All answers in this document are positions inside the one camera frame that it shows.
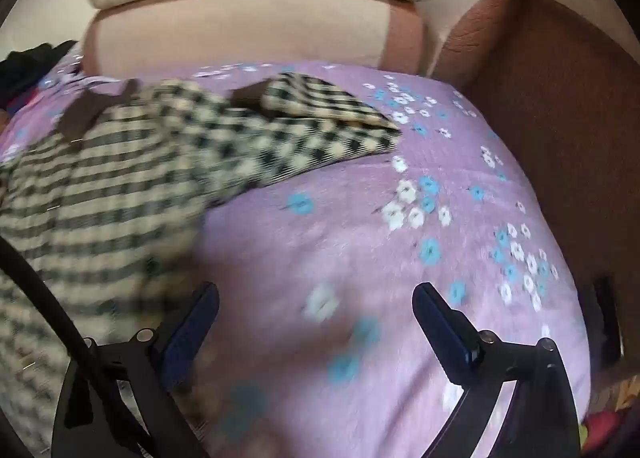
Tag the beige black checkered garment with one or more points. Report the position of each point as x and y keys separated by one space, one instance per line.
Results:
x=125 y=178

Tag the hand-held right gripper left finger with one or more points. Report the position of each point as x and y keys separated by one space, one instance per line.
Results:
x=192 y=323

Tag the colourful cloth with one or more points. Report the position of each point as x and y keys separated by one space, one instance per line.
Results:
x=610 y=428

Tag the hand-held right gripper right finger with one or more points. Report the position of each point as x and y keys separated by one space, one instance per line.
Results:
x=442 y=323

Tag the dark clothes pile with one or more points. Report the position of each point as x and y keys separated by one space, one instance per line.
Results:
x=25 y=68

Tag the purple floral bed sheet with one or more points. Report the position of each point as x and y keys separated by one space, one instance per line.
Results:
x=350 y=238

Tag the pink and brown sofa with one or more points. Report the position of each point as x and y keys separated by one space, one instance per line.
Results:
x=550 y=113

